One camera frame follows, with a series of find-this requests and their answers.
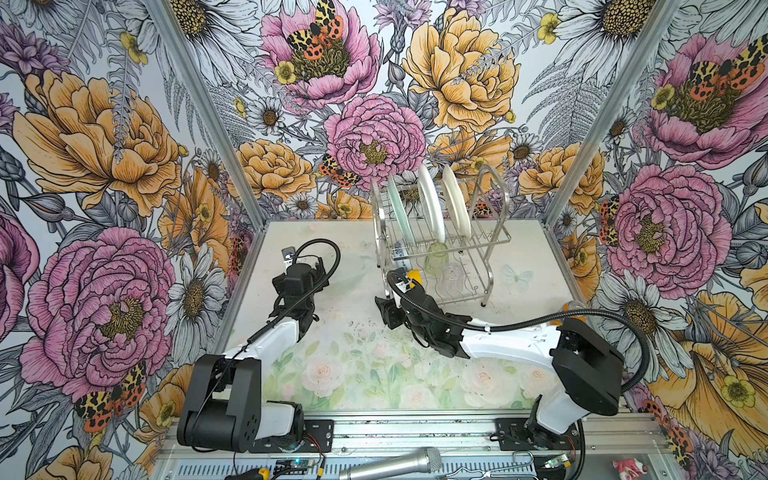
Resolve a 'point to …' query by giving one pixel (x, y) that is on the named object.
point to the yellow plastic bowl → (416, 275)
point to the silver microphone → (427, 460)
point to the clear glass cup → (454, 280)
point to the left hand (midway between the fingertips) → (303, 276)
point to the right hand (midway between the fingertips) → (385, 305)
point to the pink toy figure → (630, 469)
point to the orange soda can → (568, 306)
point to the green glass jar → (436, 264)
